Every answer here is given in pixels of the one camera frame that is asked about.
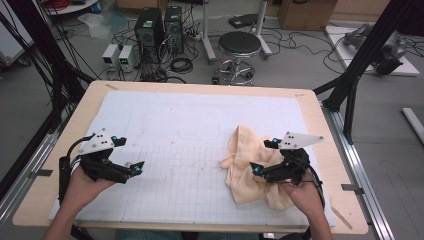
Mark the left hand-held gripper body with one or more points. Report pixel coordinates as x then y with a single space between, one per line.
96 143

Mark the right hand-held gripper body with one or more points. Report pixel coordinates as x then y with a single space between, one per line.
296 141

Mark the beige towel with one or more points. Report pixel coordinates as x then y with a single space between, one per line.
243 156

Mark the person's left hand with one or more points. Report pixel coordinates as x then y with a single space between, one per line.
80 190

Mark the person's right hand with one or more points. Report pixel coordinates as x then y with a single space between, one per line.
303 196

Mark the beige tape piece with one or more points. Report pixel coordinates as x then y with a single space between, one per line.
111 87

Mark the white grid mat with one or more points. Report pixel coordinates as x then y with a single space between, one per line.
186 116

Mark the white power supply unit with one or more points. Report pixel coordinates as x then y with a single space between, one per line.
126 56
110 55

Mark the thin wooden stick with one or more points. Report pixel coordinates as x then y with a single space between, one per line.
340 217

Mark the white base board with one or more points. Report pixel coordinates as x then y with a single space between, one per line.
336 43

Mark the black round stool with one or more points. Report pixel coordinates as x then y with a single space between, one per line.
239 42

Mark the large black computer tower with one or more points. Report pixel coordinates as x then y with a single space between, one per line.
148 33

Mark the white tube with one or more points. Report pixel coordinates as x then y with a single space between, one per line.
411 120

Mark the clear plastic bag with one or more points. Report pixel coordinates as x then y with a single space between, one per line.
96 25

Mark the small black computer tower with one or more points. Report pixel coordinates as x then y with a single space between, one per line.
174 30

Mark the black flat device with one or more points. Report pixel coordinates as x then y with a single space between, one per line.
243 20

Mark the cardboard box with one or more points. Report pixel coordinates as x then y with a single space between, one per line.
306 15

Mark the white stand leg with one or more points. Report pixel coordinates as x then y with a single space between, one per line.
261 16
205 26

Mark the white power strip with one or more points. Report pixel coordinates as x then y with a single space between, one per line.
196 36

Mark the white cabinet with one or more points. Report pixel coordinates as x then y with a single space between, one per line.
10 43

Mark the round white table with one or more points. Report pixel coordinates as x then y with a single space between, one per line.
76 7

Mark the aluminium rail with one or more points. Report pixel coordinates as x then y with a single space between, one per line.
18 191
351 160

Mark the black rail clip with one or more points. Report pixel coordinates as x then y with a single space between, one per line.
352 188
41 173

